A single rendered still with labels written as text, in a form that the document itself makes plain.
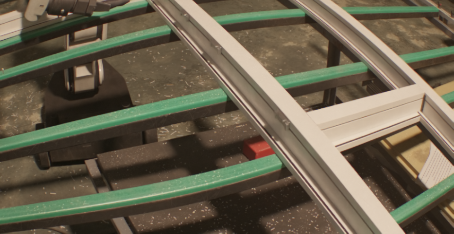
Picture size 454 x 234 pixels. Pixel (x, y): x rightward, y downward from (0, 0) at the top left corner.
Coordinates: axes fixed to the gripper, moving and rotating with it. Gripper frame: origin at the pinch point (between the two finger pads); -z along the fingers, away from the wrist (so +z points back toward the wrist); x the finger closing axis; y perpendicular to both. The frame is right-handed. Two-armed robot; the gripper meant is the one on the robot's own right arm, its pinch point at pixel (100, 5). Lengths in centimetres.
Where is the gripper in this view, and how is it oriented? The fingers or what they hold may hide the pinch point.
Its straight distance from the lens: 161.9
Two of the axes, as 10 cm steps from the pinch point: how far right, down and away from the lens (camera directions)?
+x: -4.1, -4.5, 7.9
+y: -3.3, 8.8, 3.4
